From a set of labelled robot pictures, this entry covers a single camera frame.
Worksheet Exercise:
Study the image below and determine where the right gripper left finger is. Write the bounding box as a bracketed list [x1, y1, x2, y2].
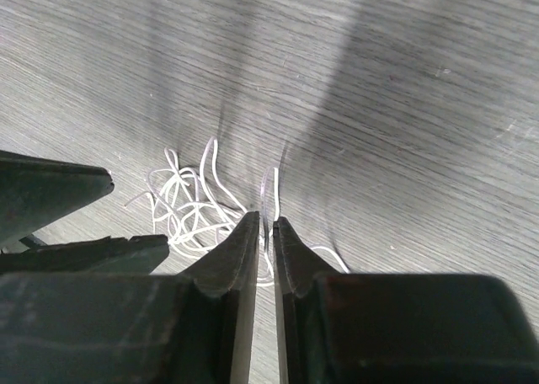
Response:
[1, 211, 259, 383]

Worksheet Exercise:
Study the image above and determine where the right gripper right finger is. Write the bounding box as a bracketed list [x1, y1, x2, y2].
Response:
[273, 217, 538, 383]

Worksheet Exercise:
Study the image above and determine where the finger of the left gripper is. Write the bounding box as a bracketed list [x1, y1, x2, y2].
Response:
[1, 235, 169, 275]
[1, 151, 113, 247]

